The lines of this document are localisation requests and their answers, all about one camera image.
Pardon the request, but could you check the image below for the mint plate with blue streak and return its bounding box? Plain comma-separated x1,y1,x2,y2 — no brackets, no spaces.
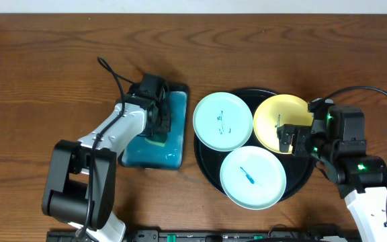
220,146,287,210

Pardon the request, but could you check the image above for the mint plate with scribble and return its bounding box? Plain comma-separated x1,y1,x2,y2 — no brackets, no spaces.
193,92,253,152

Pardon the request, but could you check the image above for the black rectangular water tray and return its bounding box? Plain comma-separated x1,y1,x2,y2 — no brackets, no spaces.
118,84,189,170

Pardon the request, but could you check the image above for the round black tray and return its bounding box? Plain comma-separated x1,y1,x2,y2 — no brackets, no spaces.
193,87,315,204

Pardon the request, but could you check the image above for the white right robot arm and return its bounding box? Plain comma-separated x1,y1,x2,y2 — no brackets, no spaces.
277,118,387,241

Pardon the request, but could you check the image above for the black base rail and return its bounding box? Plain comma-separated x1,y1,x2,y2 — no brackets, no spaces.
45,224,362,242

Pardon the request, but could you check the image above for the green scouring sponge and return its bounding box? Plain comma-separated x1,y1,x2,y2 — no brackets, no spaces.
145,134,167,147

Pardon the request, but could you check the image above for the yellow plate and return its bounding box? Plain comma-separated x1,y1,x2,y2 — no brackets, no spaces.
253,94,313,155

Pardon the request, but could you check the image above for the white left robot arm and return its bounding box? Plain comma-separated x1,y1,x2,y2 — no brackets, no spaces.
42,91,172,241

